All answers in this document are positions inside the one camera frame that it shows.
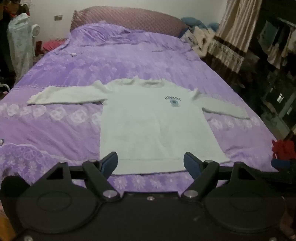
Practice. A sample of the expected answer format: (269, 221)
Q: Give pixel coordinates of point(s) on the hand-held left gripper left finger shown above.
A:
(110, 162)

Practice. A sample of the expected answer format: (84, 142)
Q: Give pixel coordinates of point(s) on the striped beige brown curtain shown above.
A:
(233, 34)

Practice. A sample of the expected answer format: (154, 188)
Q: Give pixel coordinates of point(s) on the mauve quilted headboard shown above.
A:
(129, 17)

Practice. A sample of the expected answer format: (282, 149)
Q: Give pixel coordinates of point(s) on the hanging laundry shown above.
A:
(277, 44)

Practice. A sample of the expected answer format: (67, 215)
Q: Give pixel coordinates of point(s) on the small white fan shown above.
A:
(35, 30)

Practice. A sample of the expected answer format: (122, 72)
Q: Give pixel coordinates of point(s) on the purple floral bedspread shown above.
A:
(120, 60)

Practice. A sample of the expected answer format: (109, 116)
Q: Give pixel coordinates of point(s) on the cream fluffy blanket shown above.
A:
(201, 40)

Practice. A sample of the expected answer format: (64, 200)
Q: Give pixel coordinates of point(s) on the wall outlet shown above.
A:
(58, 17)

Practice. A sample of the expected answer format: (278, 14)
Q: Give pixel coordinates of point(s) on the red clothing heap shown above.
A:
(283, 147)

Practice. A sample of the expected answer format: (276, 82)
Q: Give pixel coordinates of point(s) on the pinkish red fabric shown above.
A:
(52, 44)

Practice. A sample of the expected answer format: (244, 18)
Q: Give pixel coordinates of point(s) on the blue cloth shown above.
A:
(196, 22)

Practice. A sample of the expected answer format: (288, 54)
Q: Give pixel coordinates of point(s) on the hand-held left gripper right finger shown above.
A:
(190, 163)

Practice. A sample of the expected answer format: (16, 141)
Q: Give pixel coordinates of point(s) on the white long-sleeve printed shirt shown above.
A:
(150, 127)

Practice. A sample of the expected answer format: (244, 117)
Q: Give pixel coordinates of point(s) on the light blue patterned garment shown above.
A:
(19, 44)

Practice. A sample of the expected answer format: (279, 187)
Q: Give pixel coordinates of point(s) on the dark glass window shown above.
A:
(281, 99)

